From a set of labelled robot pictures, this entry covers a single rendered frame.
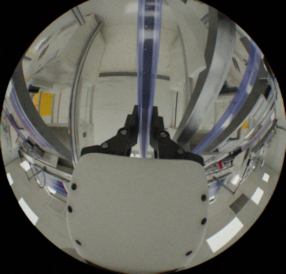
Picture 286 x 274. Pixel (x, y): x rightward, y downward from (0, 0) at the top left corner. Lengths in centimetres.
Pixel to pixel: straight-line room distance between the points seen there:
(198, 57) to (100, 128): 204
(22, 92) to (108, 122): 185
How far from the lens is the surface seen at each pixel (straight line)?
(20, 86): 44
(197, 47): 19
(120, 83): 208
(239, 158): 201
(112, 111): 200
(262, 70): 34
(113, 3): 98
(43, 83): 92
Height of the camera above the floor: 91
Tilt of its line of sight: 10 degrees up
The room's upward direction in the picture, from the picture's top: 176 degrees counter-clockwise
